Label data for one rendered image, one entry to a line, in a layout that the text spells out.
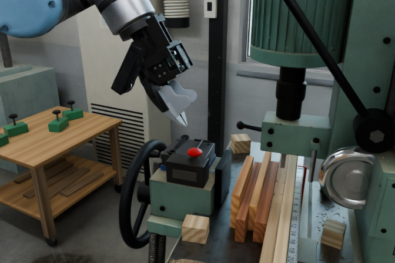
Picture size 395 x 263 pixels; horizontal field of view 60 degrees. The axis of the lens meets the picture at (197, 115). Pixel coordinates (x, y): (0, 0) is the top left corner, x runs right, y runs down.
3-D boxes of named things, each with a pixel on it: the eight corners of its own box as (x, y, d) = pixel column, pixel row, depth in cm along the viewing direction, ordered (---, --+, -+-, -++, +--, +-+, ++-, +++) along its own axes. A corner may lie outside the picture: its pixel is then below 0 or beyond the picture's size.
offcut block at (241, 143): (230, 146, 98) (230, 134, 96) (245, 145, 98) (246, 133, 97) (234, 154, 93) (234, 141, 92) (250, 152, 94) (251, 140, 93)
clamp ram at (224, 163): (199, 179, 81) (199, 145, 77) (230, 184, 78) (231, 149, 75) (186, 201, 73) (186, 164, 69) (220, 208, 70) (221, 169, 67)
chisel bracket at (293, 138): (263, 143, 80) (265, 110, 77) (326, 152, 76) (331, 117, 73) (258, 158, 74) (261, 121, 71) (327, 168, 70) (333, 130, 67)
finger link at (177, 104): (200, 123, 63) (176, 79, 61) (174, 134, 65) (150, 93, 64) (205, 117, 66) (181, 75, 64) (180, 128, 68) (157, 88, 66)
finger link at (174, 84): (205, 117, 66) (181, 75, 64) (180, 128, 68) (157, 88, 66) (209, 112, 68) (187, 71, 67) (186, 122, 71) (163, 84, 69)
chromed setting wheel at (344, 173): (314, 196, 65) (322, 138, 61) (386, 209, 62) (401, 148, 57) (314, 205, 62) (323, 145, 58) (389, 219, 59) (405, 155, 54)
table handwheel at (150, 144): (97, 225, 73) (138, 259, 96) (184, 246, 68) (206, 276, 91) (143, 117, 89) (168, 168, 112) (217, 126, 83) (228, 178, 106)
